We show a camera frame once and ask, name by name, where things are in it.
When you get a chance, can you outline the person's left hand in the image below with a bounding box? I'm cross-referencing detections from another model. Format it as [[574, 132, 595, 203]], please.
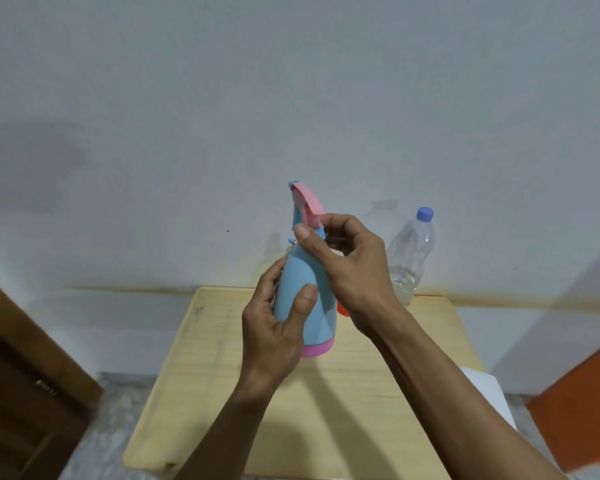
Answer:
[[241, 257, 319, 395]]

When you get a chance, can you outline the person's right hand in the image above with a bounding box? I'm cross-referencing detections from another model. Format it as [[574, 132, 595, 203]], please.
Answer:
[[293, 213, 406, 340]]

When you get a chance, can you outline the blue and pink spray bottle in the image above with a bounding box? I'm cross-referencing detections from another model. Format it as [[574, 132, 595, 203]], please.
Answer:
[[272, 181, 339, 358]]

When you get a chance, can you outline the person's left forearm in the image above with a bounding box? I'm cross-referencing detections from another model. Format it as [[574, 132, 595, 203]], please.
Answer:
[[172, 377, 281, 480]]

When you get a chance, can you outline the person's right forearm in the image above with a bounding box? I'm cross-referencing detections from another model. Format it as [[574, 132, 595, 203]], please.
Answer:
[[367, 307, 568, 480]]

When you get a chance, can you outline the light wooden table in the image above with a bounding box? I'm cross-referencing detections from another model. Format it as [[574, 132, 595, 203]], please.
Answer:
[[122, 286, 487, 480]]

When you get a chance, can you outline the clear plastic water bottle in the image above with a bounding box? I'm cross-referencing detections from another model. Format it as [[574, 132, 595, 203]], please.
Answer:
[[386, 207, 437, 307]]

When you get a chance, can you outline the white sheet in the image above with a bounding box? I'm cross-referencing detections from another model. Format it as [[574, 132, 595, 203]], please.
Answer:
[[459, 367, 518, 431]]

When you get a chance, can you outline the brown wooden door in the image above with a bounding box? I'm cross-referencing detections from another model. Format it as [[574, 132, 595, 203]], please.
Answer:
[[0, 270, 104, 480]]

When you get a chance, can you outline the orange furniture panel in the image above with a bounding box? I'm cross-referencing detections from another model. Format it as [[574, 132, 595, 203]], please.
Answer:
[[525, 335, 600, 473]]

